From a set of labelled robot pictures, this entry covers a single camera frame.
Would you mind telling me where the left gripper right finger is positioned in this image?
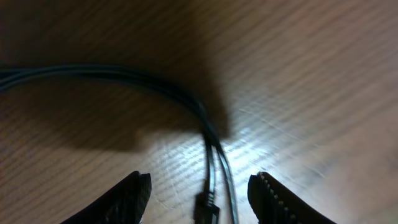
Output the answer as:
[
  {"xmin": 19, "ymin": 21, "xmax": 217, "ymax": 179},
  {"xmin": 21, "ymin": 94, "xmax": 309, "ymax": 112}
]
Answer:
[{"xmin": 248, "ymin": 172, "xmax": 335, "ymax": 224}]

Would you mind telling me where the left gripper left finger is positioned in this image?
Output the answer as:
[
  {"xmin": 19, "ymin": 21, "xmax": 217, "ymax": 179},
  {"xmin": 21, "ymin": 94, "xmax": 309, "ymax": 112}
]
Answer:
[{"xmin": 62, "ymin": 171, "xmax": 152, "ymax": 224}]

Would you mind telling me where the black USB cable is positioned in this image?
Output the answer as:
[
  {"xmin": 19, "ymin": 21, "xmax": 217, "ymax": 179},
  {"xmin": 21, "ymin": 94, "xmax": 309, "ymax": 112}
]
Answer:
[{"xmin": 0, "ymin": 64, "xmax": 239, "ymax": 224}]

